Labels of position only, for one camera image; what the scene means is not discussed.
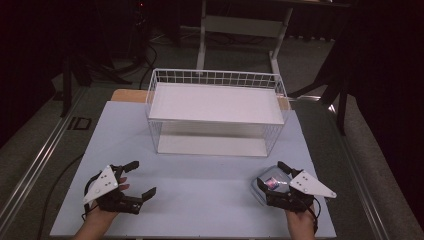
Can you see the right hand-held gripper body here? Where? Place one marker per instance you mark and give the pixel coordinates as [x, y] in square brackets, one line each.
[308, 186]

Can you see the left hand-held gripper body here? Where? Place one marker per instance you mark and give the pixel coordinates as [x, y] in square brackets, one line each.
[101, 185]

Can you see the clear plastic food container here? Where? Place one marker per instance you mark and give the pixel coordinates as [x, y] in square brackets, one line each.
[278, 175]

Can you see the pink packet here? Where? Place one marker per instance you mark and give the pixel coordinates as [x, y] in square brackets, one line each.
[271, 183]

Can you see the person's left hand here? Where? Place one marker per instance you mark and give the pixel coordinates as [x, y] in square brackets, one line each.
[100, 215]

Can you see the person's right hand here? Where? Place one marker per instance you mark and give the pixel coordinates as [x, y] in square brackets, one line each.
[301, 221]

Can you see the black floor plate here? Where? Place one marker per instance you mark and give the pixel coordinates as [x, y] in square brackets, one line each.
[79, 123]

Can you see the black metal stand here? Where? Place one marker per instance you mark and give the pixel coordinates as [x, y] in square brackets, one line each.
[68, 86]
[340, 100]

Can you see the metal floor rail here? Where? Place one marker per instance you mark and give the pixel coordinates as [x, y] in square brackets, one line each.
[36, 160]
[363, 186]

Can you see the white metal table frame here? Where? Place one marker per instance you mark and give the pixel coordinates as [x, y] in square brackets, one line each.
[240, 26]

